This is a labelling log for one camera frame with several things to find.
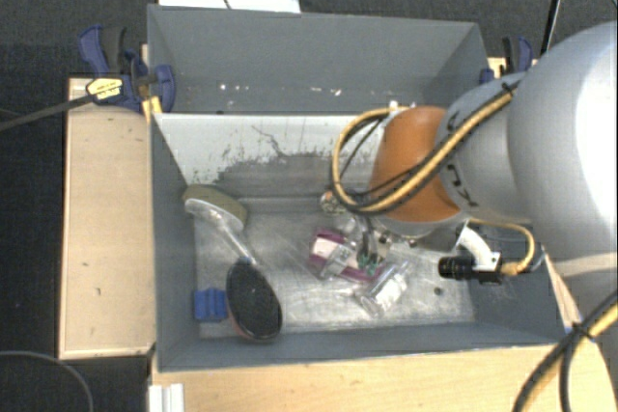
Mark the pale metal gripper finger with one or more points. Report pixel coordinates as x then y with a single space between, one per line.
338 260
348 227

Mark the purple box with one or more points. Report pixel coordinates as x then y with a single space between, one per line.
321 248

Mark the black round brush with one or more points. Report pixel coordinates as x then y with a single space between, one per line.
253 299

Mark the olive round sponge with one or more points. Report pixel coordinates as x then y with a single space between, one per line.
227 200

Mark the blue ribbed block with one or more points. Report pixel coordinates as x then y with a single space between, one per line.
208 304

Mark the grey metal bin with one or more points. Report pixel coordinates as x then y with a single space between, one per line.
309 63

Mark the pale wood board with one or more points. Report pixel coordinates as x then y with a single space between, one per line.
106 217

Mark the black cylinder on white bracket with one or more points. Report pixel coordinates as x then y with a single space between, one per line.
475 255

